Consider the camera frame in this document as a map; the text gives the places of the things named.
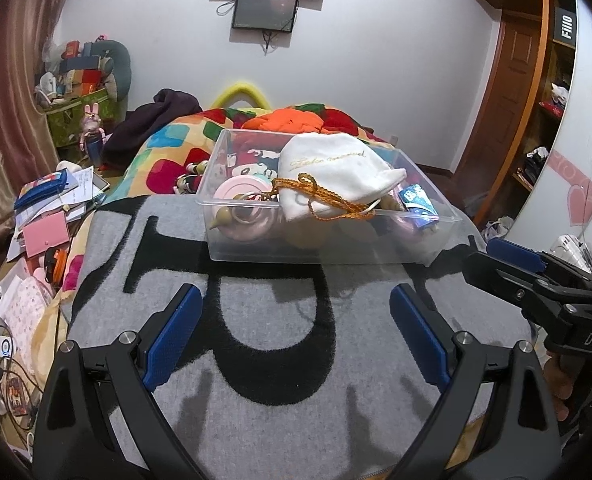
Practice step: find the blue pencil case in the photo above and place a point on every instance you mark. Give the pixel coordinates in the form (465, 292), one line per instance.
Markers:
(43, 190)

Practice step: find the brown wooden door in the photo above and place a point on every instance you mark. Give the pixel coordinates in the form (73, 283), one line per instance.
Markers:
(511, 90)

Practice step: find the grey plush pillow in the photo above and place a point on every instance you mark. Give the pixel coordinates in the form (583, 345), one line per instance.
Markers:
(121, 60)

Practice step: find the dark clothes pile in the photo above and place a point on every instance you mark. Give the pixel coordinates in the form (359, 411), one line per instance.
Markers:
(533, 162)

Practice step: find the green patterned storage box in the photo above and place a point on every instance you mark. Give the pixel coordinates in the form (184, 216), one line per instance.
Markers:
(68, 120)

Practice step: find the grey and black mat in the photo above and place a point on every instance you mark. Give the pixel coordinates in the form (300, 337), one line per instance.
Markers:
(366, 410)

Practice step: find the white charger with round logo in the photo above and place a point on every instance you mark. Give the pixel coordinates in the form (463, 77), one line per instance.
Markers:
(6, 349)

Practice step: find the orange cloth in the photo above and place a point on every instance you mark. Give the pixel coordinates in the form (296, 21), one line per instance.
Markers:
(286, 120)

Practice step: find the patterned white notebook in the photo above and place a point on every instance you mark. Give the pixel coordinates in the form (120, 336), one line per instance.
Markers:
(26, 310)

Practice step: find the wooden wardrobe shelf unit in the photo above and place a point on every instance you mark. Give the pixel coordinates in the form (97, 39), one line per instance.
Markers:
(547, 35)

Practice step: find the orange and black tool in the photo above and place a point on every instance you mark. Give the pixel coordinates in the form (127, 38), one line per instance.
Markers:
(56, 265)

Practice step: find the white bag on floor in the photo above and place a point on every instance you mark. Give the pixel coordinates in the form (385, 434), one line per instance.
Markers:
(498, 227)

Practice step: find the white curved panel with hearts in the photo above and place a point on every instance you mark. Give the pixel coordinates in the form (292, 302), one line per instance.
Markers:
(588, 110)

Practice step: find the stack of colourful boxes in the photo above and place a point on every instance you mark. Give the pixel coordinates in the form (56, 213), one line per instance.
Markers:
(83, 77)

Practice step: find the pile of white papers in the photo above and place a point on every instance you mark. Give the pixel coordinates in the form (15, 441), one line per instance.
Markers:
(86, 185)

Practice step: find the blue printed small box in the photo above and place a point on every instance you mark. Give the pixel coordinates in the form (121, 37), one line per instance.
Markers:
(416, 200)

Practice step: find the person's right hand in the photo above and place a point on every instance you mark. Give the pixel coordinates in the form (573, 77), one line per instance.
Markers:
(561, 390)

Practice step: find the white ribbed suitcase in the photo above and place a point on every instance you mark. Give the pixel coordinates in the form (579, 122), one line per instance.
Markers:
(566, 250)

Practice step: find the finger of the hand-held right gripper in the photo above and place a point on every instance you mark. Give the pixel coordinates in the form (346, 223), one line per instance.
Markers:
(506, 280)
(516, 254)

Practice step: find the small black wall monitor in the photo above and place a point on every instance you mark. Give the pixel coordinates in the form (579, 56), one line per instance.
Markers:
(265, 10)

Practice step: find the pink wallet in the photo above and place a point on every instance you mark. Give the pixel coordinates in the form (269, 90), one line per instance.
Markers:
(46, 232)

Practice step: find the yellow round lidded container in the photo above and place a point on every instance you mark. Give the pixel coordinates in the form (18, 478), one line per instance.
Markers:
(308, 235)

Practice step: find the white plastic bag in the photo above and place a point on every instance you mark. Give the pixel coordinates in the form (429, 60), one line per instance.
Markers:
(558, 94)

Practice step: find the pink bunny water bottle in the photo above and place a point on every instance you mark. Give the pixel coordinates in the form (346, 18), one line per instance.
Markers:
(93, 147)

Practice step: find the brown striped curtain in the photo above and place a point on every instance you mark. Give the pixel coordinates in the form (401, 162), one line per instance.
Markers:
(6, 110)

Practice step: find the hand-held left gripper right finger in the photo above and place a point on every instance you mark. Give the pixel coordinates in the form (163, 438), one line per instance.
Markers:
(421, 332)

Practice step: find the pink round container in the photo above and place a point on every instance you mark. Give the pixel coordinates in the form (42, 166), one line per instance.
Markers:
(241, 190)

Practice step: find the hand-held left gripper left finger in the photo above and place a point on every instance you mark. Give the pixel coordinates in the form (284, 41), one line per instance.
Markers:
(176, 330)

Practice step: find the clear plastic storage bin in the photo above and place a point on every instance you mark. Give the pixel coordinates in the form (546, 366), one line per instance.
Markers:
(326, 250)

